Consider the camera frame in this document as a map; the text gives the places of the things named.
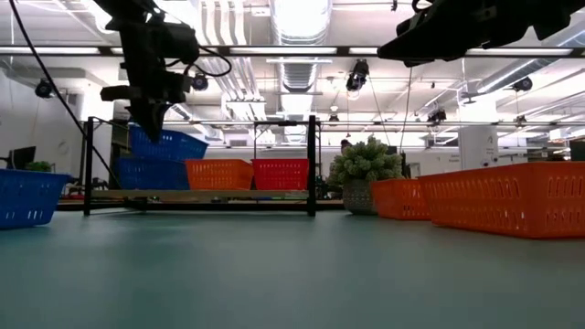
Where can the orange plastic basket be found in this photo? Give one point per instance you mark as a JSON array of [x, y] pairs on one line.
[[503, 201], [219, 176], [397, 198]]

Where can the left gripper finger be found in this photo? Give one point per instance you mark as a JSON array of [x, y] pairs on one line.
[[142, 125], [156, 121]]

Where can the blue plastic basket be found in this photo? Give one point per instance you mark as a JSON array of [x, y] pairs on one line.
[[151, 176], [178, 146], [27, 201]]

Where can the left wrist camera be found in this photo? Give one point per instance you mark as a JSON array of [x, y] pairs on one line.
[[178, 43]]

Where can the small green plant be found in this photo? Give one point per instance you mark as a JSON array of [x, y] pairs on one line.
[[40, 166]]

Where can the black computer monitor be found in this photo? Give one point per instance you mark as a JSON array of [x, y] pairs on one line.
[[20, 157]]

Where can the artificial green potted plant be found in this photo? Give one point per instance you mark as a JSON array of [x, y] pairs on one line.
[[365, 160]]

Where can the overhead frame beam with lights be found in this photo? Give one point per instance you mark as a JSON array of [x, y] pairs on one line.
[[356, 50]]

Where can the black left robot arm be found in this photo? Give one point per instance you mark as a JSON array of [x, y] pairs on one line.
[[123, 11]]

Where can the black overhead camera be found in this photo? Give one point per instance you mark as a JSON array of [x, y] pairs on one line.
[[358, 75]]

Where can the wooden shelf with black frame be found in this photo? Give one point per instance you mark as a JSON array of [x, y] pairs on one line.
[[205, 194]]

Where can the silver ceiling air duct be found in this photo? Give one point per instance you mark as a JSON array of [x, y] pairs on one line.
[[299, 77]]

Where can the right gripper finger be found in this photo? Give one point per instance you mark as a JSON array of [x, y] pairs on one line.
[[434, 48], [439, 18]]

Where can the black ceiling spotlight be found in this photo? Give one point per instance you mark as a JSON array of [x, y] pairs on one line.
[[44, 88], [522, 84], [437, 116]]

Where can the red plastic basket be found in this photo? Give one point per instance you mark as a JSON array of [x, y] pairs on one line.
[[279, 176]]

